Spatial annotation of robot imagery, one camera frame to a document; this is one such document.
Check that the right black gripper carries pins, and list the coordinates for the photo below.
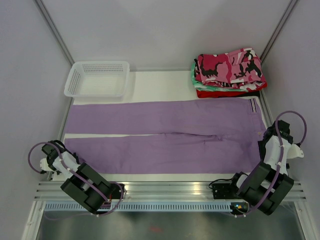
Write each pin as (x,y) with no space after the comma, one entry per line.
(262,152)

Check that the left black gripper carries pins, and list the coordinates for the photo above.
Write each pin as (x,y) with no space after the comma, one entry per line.
(77,158)

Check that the lilac trousers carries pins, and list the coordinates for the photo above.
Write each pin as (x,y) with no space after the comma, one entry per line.
(204,136)

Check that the pink camouflage trousers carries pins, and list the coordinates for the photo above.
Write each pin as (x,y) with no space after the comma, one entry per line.
(240,69)

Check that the white plastic basket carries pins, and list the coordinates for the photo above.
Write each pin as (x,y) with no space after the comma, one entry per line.
(97,80)

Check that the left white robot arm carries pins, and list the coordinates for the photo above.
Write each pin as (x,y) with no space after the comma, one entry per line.
(82,183)

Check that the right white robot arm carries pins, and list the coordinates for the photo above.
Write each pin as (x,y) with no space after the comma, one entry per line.
(268,183)

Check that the red folded trousers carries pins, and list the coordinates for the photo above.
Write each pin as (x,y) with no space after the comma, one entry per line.
(220,94)

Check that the green tie-dye folded trousers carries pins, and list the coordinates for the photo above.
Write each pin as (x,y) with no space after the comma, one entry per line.
(200,87)

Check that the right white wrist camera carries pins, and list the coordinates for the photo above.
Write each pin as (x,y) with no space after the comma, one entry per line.
(295,152)

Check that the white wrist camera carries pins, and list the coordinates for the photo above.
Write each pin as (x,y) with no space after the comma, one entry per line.
(295,152)
(44,165)

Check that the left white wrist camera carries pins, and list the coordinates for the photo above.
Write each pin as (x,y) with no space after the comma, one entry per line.
(44,165)

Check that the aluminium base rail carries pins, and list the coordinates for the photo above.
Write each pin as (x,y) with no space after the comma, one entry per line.
(139,191)

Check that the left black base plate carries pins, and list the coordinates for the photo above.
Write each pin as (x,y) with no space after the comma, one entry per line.
(118,190)

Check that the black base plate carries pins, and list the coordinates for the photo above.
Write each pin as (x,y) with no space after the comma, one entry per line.
(224,191)
(118,190)

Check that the white slotted cable duct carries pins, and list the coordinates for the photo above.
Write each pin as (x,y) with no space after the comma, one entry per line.
(212,206)

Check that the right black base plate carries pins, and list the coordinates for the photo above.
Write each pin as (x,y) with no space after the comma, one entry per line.
(224,191)

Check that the right aluminium frame post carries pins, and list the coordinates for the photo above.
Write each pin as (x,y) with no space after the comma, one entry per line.
(278,29)

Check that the aluminium frame post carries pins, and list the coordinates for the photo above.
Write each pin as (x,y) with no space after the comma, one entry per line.
(44,12)
(278,29)

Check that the left aluminium frame post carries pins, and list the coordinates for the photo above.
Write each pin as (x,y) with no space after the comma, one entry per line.
(44,12)

